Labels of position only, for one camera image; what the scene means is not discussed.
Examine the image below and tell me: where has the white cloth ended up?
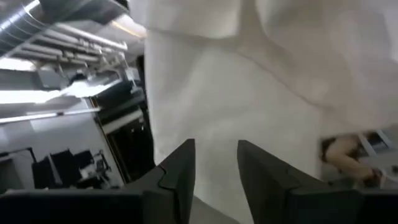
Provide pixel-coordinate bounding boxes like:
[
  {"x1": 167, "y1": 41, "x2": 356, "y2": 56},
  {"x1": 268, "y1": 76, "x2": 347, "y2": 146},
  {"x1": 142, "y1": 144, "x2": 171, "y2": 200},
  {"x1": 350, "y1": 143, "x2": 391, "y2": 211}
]
[{"x1": 129, "y1": 0, "x2": 398, "y2": 224}]

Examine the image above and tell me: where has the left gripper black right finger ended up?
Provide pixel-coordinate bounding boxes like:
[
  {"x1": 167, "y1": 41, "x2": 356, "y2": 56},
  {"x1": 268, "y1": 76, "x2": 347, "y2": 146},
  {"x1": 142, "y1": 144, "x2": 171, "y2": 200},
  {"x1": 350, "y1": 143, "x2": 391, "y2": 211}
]
[{"x1": 237, "y1": 139, "x2": 398, "y2": 224}]

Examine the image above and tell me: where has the linear ceiling light fixture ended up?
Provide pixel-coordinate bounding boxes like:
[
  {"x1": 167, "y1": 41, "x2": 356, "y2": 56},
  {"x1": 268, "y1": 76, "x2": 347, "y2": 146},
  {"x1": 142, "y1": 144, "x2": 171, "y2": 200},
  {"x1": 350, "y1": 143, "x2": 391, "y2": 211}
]
[{"x1": 0, "y1": 107, "x2": 101, "y2": 124}]

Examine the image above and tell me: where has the white ceiling pipe bundle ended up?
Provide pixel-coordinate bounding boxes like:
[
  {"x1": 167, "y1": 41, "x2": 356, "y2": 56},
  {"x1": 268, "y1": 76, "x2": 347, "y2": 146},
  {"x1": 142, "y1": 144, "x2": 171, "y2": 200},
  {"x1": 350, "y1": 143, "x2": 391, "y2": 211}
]
[{"x1": 14, "y1": 22, "x2": 129, "y2": 65}]

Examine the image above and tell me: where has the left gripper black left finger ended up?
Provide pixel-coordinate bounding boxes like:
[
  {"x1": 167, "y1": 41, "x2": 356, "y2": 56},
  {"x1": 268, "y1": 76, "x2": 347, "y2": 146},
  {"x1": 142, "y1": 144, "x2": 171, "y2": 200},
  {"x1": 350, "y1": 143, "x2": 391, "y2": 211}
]
[{"x1": 0, "y1": 139, "x2": 197, "y2": 224}]

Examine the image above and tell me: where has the silver round ventilation duct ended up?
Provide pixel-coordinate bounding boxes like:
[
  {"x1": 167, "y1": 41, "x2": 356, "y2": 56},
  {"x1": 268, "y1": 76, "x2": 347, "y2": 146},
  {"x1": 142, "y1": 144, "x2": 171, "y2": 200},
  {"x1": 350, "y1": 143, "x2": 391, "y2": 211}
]
[{"x1": 0, "y1": 0, "x2": 43, "y2": 56}]

